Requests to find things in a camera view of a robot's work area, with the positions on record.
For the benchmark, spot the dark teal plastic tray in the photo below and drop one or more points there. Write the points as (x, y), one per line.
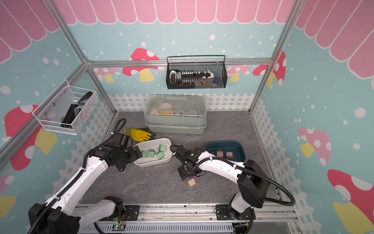
(227, 146)

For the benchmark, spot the items in black basket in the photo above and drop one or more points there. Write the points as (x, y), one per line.
(191, 79)

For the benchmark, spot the white wire wall basket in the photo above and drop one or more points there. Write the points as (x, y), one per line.
(49, 114)

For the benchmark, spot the aluminium front rail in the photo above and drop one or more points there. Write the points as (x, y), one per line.
(203, 212)

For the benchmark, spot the white plastic tray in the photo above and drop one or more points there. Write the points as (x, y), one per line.
(153, 145)

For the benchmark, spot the black item in white basket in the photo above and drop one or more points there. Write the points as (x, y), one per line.
(74, 110)

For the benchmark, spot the pink plug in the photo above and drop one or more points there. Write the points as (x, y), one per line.
(191, 182)
(220, 154)
(229, 155)

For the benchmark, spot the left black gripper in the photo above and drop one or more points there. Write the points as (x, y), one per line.
(134, 156)

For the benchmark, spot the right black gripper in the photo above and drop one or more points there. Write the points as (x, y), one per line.
(183, 175)

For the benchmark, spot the yellow rubber glove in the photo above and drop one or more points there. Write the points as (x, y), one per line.
(140, 135)

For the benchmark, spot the green circuit board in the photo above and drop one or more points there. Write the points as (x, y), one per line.
(118, 227)

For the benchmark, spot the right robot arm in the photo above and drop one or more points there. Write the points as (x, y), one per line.
(251, 180)

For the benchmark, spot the clear lidded storage box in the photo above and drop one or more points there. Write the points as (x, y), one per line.
(176, 114)

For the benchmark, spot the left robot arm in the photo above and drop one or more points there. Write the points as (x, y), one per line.
(59, 215)

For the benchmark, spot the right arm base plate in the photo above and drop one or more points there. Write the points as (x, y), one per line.
(225, 212)

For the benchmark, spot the black wire wall basket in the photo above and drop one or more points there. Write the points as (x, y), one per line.
(215, 63)

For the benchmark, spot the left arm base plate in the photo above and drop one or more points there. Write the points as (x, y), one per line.
(128, 213)

